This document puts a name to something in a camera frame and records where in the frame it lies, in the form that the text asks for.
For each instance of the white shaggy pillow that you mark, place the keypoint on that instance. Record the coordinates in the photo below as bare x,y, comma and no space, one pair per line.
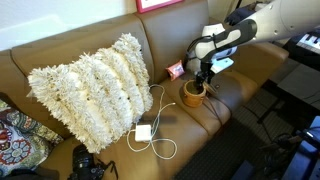
96,93

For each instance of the dark woven rug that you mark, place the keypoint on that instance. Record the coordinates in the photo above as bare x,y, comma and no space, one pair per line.
220,156

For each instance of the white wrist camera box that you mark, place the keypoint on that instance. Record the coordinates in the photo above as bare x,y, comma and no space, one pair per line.
222,65

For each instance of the round wicker basket bag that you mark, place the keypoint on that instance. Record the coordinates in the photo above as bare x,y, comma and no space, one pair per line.
193,100

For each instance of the pink tissue packet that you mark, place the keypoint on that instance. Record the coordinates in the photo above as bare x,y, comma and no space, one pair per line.
176,70

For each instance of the black piano keyboard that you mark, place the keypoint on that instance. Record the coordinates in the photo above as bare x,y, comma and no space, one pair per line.
306,43

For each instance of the brown leather couch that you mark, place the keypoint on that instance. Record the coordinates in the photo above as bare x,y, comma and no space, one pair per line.
173,30

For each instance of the blue cloth covered table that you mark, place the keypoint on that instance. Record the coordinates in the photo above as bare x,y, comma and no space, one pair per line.
241,15

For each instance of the blue box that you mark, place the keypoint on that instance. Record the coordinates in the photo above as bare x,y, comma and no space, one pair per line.
306,156

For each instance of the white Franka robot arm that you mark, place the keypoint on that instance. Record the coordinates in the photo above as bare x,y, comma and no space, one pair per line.
283,20

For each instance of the grey bench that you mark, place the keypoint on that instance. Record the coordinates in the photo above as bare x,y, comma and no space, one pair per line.
300,83

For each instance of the white power adapter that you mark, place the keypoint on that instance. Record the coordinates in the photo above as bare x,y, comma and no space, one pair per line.
143,133

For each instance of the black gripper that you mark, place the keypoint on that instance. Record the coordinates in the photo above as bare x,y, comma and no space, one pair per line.
205,71

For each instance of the floral patterned pillow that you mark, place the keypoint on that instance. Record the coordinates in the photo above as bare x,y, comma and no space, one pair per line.
20,146

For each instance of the red framed picture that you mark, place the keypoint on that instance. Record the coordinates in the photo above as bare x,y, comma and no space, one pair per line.
141,9

